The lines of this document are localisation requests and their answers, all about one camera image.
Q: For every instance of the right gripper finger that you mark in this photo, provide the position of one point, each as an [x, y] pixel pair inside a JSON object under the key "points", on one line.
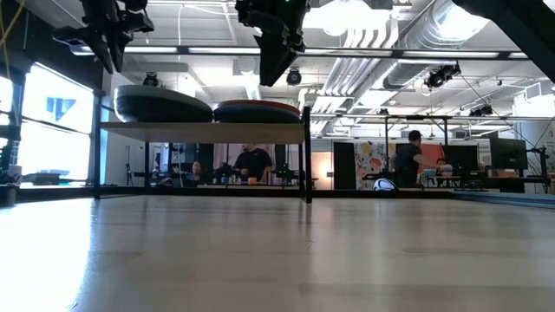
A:
{"points": [[269, 58], [286, 56]]}

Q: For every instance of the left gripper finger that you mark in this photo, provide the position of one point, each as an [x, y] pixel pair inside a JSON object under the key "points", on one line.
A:
{"points": [[105, 54], [120, 50]]}

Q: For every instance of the pale grey plate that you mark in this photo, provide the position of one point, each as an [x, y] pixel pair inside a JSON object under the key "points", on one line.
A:
{"points": [[160, 91]]}

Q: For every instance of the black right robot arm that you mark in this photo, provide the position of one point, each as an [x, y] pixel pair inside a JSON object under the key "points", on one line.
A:
{"points": [[529, 26]]}

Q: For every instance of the black background robot arm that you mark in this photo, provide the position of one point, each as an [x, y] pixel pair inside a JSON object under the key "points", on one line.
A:
{"points": [[285, 173], [225, 172]]}

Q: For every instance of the wooden shelf with black legs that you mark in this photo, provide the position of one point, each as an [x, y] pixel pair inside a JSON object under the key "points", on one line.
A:
{"points": [[204, 132]]}

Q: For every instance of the black ceiling spotlight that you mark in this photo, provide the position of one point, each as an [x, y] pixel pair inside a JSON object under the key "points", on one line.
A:
{"points": [[440, 77], [483, 110], [150, 79], [293, 77]]}

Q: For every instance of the long ceiling light strip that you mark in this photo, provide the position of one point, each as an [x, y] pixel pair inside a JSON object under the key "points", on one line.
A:
{"points": [[208, 50]]}

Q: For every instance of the person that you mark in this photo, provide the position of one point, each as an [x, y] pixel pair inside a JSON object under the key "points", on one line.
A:
{"points": [[253, 164], [407, 162], [196, 170]]}

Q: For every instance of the large window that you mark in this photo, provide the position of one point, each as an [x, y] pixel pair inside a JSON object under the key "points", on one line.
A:
{"points": [[52, 147]]}

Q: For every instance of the black panel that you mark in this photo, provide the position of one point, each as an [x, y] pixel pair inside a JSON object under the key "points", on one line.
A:
{"points": [[344, 164]]}

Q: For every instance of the orange cup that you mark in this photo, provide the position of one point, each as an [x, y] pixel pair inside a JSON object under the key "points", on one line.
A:
{"points": [[252, 180]]}

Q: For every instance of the floral patterned cloth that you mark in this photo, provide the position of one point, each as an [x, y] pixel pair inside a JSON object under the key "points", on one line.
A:
{"points": [[368, 162]]}

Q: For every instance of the white and black ball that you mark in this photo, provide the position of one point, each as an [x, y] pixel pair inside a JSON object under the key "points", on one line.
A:
{"points": [[384, 184]]}

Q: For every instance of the orange panel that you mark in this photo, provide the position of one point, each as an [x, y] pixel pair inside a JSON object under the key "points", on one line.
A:
{"points": [[433, 151]]}

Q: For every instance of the black computer monitor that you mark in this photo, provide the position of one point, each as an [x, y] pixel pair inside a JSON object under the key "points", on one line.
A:
{"points": [[508, 154], [461, 158]]}

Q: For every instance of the dark desk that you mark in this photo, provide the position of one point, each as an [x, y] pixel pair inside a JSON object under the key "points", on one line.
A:
{"points": [[511, 184]]}

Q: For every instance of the black stand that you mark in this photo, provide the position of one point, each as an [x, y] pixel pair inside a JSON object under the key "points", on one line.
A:
{"points": [[543, 169]]}

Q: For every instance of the silver ventilation duct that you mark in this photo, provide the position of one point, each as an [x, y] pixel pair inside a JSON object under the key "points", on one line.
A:
{"points": [[416, 65]]}

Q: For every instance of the black metal rig frame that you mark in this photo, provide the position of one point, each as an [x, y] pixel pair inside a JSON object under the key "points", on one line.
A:
{"points": [[416, 117]]}

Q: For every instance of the black aluminium table frame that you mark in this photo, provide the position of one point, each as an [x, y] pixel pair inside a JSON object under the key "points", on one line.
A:
{"points": [[511, 199]]}

